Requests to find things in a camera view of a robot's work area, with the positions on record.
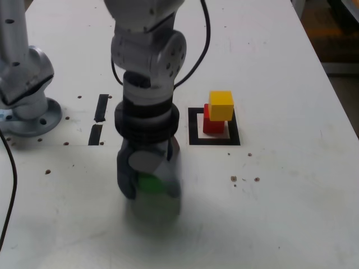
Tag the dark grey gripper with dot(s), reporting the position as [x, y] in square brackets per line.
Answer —
[147, 147]

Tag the green cube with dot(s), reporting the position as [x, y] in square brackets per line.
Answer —
[150, 183]

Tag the red cube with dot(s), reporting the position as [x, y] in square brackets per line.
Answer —
[213, 127]

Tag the yellow cube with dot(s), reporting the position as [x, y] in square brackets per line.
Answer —
[221, 107]

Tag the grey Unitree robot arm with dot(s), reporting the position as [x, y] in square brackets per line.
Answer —
[25, 70]

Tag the black tape square outline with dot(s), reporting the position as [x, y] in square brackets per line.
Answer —
[193, 126]

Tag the black tape strip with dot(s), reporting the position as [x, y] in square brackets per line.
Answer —
[101, 107]

